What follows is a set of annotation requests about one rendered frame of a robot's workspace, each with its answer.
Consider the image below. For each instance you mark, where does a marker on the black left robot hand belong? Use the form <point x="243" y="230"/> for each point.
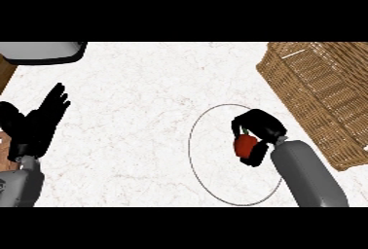
<point x="35" y="126"/>

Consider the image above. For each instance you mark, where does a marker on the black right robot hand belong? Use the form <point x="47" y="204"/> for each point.
<point x="261" y="124"/>

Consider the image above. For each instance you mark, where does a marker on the red bell pepper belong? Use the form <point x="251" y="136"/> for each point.
<point x="245" y="145"/>

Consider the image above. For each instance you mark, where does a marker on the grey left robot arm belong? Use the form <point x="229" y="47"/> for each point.
<point x="19" y="184"/>

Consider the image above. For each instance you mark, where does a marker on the white round placemat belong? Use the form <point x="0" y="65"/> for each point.
<point x="215" y="155"/>

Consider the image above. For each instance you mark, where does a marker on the brown wicker basket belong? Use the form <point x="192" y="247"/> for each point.
<point x="320" y="97"/>

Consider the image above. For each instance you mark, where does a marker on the brown wooden cabinet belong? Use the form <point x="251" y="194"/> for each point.
<point x="4" y="74"/>

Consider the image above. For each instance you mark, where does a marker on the grey appliance with dark rim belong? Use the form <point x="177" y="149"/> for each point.
<point x="40" y="52"/>

